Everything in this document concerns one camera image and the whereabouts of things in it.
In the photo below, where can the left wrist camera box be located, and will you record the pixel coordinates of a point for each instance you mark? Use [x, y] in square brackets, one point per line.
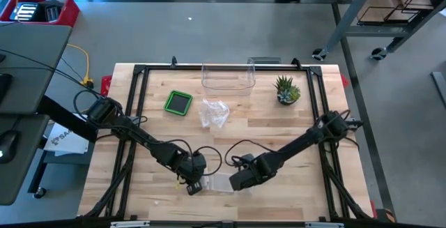
[194, 188]

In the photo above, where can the black desk leg with caster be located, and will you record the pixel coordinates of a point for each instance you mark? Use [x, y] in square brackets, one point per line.
[39, 193]

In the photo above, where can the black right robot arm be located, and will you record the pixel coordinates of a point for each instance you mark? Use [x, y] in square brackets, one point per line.
[306, 139]

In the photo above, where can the white printed paper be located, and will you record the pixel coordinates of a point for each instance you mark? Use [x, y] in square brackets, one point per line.
[66, 141]

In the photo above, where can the grey metal cart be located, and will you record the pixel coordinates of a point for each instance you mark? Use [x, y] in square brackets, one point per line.
[376, 31]

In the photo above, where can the black diagonal strut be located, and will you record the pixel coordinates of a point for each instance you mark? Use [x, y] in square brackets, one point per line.
[59, 114]

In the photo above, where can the silver slotted appliance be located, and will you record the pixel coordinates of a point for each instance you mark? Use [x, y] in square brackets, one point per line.
[24, 12]

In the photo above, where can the white elastic bandage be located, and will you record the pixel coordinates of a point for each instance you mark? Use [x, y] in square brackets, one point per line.
[219, 182]

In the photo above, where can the black computer mouse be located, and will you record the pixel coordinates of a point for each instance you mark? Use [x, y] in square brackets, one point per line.
[8, 146]

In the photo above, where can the grey metal bar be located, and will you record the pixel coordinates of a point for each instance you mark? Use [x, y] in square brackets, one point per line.
[439, 88]

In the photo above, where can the potted succulent plant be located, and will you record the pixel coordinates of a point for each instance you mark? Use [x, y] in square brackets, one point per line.
[286, 90]

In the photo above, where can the orange black floor object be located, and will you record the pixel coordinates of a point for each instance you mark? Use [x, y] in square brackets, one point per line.
[390, 215]

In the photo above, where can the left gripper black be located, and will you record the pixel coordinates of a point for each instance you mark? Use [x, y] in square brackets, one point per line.
[193, 167]

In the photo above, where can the red plastic crate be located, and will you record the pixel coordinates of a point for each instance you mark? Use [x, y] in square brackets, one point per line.
[71, 13]

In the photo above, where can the grey desk top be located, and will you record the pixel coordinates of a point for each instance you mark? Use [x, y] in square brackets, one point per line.
[21, 172]
[31, 74]

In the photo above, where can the black toaster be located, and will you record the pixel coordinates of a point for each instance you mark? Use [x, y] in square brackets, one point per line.
[50, 11]

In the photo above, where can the green container lid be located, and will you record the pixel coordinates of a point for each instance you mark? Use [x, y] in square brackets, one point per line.
[178, 102]

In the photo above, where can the silver metal bracket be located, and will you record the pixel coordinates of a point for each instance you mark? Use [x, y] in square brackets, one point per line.
[129, 224]
[324, 225]

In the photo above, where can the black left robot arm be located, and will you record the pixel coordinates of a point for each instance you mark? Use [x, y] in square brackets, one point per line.
[139, 137]

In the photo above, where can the clear plastic bag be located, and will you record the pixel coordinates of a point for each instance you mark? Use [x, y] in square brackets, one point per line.
[214, 113]

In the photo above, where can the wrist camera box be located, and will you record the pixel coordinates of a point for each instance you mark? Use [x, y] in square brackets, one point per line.
[194, 188]
[247, 159]

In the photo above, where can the red table edge pad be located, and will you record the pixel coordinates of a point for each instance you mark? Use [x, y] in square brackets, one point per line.
[344, 81]
[106, 85]

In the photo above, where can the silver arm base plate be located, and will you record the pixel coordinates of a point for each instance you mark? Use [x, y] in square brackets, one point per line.
[130, 119]

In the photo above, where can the clear plastic bin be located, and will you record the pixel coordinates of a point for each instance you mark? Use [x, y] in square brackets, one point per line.
[228, 78]

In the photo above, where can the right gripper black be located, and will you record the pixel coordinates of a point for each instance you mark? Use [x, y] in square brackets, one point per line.
[254, 174]

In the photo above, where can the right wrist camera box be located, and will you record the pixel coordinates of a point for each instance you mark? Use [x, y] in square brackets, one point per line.
[247, 159]

